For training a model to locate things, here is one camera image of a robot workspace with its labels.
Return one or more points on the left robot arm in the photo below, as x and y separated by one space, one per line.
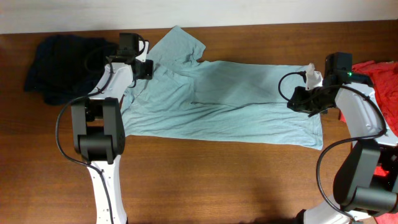
98 130

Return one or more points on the folded dark navy garment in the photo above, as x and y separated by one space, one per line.
67 66

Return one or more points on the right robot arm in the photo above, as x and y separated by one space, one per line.
329 211

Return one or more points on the light blue t-shirt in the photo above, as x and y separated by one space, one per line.
188 98

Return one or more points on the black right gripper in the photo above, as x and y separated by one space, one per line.
299 104

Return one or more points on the red t-shirt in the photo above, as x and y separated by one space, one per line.
385 93

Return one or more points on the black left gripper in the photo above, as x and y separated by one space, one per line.
146 74

